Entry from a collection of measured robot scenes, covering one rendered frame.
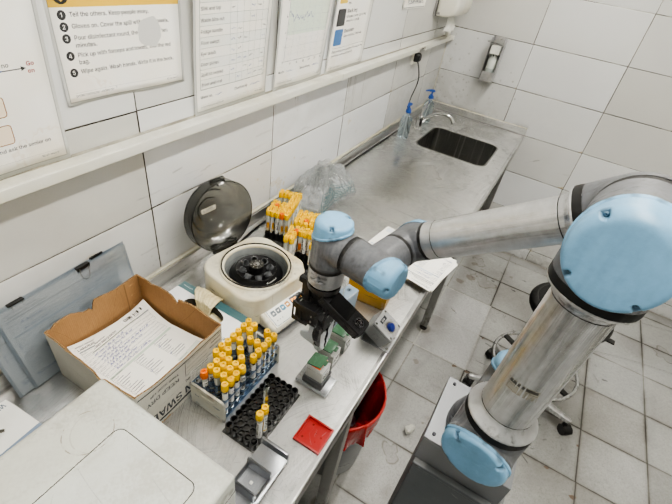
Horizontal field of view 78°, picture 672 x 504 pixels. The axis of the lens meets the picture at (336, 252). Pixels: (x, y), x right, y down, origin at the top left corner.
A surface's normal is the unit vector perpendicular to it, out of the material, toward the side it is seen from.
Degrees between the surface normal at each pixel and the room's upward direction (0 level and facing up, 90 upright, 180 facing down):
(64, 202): 90
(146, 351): 2
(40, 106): 94
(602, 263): 80
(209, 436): 0
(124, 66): 90
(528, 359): 87
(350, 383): 0
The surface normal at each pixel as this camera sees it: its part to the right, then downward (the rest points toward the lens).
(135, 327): 0.16, -0.79
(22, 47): 0.86, 0.44
